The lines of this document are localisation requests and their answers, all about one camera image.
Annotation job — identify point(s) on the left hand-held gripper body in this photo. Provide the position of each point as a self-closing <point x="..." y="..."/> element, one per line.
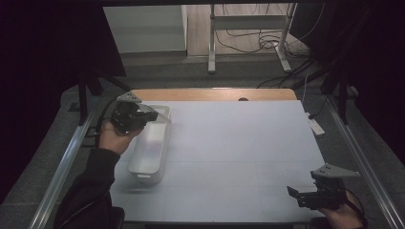
<point x="129" y="116"/>

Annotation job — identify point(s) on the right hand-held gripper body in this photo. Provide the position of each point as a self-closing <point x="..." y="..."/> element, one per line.
<point x="328" y="192"/>

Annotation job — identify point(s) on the white plastic storage bin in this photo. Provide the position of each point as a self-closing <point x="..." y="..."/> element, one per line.
<point x="149" y="152"/>

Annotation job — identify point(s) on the person's left hand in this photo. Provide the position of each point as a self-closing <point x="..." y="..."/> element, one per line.
<point x="114" y="140"/>

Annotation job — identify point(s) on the person's right hand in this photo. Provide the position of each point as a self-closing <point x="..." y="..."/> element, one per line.
<point x="340" y="219"/>

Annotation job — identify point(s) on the black metal stand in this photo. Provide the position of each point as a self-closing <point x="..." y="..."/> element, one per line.
<point x="83" y="98"/>
<point x="342" y="98"/>

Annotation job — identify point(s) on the wooden table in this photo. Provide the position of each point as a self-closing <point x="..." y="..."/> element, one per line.
<point x="207" y="94"/>

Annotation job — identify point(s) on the white power strip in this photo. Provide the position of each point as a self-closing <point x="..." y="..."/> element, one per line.
<point x="315" y="125"/>

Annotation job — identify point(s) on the white table cover sheet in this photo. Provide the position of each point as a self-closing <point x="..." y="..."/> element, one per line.
<point x="229" y="165"/>

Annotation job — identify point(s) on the white cabinet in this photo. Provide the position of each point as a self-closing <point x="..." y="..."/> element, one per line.
<point x="146" y="28"/>

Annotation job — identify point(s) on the black curtain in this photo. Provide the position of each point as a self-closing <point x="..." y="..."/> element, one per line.
<point x="41" y="79"/>
<point x="375" y="63"/>

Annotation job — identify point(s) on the aluminium floor rail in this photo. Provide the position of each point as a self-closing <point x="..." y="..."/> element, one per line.
<point x="60" y="171"/>
<point x="366" y="171"/>

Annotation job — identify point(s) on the black frame on floor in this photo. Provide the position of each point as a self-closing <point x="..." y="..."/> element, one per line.
<point x="90" y="136"/>

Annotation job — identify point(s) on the grey metal desk frame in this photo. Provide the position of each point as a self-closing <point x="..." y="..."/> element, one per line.
<point x="248" y="23"/>

